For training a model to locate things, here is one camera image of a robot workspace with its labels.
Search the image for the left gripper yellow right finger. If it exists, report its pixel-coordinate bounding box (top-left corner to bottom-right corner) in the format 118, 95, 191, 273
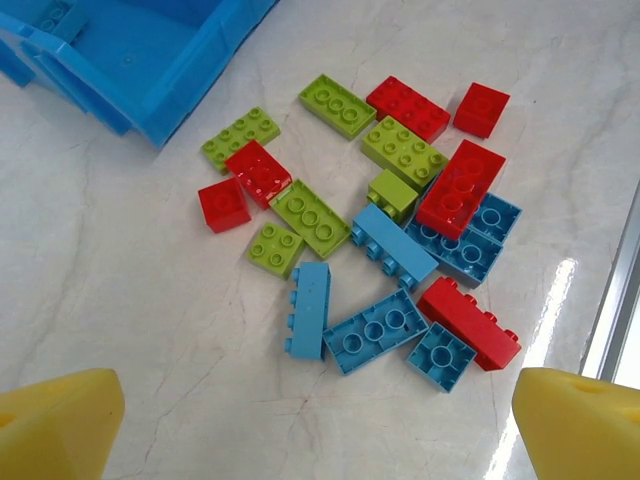
514, 366, 640, 480

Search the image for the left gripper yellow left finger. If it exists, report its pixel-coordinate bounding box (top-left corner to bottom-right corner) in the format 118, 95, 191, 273
0, 368, 126, 480

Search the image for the red two-by-four lego brick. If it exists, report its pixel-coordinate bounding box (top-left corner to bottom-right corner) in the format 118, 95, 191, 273
365, 75, 452, 145
416, 276, 523, 372
415, 139, 507, 241

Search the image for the blue two-by-two lego brick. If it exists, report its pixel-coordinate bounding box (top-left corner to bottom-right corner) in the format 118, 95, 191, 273
467, 192, 524, 247
405, 321, 478, 394

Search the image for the blue two-by-four lego brick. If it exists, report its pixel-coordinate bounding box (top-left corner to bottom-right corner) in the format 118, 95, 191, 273
322, 288, 430, 377
402, 174, 504, 290
284, 260, 332, 362
349, 203, 440, 294
29, 0, 91, 44

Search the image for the red two-by-two lego brick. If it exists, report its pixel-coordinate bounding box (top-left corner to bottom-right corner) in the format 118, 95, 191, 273
197, 177, 252, 235
452, 81, 511, 137

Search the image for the green two-by-two lego brick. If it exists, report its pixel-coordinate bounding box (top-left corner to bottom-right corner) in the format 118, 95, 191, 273
245, 221, 306, 278
367, 168, 419, 222

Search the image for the blue plastic storage bin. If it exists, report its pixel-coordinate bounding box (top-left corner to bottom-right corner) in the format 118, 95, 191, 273
0, 0, 281, 150

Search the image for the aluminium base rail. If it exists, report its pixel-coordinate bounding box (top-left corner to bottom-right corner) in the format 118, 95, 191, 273
582, 182, 640, 391

